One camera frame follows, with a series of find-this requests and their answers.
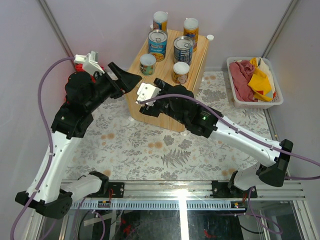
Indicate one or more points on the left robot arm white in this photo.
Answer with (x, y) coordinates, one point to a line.
(84, 94)

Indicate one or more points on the yellow cloth in basket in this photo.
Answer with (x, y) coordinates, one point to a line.
(260, 83)

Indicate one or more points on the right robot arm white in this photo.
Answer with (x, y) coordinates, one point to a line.
(272, 156)

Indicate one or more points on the white corner connector back-right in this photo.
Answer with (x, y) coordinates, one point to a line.
(210, 37)

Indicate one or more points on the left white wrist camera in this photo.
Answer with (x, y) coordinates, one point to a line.
(89, 63)

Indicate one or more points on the white corner connector bottom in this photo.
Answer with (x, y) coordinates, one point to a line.
(184, 133)

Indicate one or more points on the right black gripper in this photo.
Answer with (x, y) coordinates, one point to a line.
(151, 110)

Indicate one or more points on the wooden grain cabinet box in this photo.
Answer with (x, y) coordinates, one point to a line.
(164, 71)

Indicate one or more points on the red crumpled cloth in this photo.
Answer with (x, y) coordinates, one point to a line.
(79, 68)

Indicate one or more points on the Progresso chicken noodle can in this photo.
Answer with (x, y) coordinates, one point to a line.
(157, 44)

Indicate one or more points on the white plastic basket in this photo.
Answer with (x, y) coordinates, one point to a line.
(277, 100)

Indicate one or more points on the white cloth in basket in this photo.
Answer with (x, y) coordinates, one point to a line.
(262, 66)

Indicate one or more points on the fruit can silver bottom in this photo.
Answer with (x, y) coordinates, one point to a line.
(180, 72)

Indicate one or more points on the dark blue soup can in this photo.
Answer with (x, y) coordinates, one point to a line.
(183, 49)

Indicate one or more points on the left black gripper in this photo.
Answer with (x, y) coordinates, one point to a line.
(129, 80)

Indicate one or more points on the pink cloth in basket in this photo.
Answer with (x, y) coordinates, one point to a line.
(242, 72)

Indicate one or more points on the tall yellow congee can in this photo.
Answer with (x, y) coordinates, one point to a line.
(191, 29)

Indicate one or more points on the aluminium mounting rail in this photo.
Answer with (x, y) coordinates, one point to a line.
(162, 190)

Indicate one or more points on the small green white-lid can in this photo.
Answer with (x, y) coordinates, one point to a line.
(147, 64)

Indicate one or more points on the floral table mat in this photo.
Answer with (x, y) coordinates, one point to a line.
(125, 149)

